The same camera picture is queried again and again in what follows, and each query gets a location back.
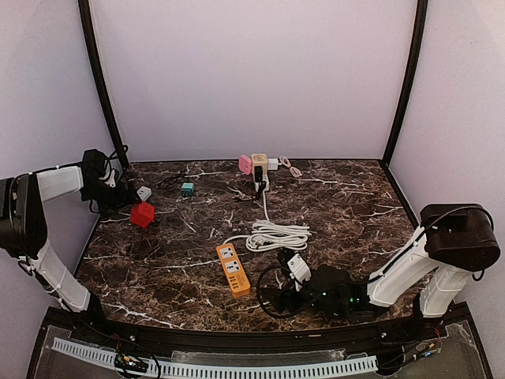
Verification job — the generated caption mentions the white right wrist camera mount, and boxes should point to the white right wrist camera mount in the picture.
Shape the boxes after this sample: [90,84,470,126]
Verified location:
[287,253,312,292]

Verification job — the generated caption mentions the beige cube socket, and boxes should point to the beige cube socket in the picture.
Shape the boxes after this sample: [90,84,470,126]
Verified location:
[251,153,268,171]

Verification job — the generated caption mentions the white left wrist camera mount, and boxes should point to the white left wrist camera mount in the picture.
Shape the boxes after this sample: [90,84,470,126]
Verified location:
[104,168,117,188]

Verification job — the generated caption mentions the white power strip at back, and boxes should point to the white power strip at back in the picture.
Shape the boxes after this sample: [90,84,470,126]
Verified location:
[252,172,270,192]

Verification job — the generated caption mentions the white coiled cable at back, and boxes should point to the white coiled cable at back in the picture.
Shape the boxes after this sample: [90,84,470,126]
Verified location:
[250,190,312,251]

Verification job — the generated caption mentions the white usb charger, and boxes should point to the white usb charger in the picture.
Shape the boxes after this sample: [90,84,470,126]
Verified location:
[267,158,279,171]

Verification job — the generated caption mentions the red cube socket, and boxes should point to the red cube socket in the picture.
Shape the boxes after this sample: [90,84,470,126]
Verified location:
[130,201,155,228]

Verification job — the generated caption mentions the teal usb charger plug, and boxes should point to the teal usb charger plug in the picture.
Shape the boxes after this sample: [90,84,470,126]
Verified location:
[181,182,195,197]

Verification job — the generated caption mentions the black charger cable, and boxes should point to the black charger cable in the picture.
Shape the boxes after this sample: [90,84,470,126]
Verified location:
[156,171,190,189]

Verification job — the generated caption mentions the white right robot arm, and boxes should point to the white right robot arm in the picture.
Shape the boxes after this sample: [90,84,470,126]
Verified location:
[256,204,501,321]

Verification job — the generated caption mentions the pink plug adapter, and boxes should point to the pink plug adapter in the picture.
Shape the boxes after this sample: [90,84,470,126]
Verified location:
[238,155,253,175]

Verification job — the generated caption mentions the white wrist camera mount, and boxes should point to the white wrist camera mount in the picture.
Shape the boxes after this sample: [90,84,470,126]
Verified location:
[287,253,312,292]
[104,168,117,188]

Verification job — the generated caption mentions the orange power strip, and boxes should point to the orange power strip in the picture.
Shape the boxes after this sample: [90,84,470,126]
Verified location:
[216,243,251,298]

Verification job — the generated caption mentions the black plug at back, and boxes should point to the black plug at back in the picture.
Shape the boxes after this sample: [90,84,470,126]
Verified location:
[253,166,264,183]

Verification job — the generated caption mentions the white slotted cable duct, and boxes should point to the white slotted cable duct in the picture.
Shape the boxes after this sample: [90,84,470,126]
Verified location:
[51,337,378,378]

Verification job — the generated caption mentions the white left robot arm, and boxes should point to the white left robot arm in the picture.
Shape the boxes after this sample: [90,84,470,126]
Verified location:
[1,149,141,317]

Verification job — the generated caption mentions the white adapter plug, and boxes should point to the white adapter plug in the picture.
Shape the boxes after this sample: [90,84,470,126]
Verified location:
[137,186,152,201]

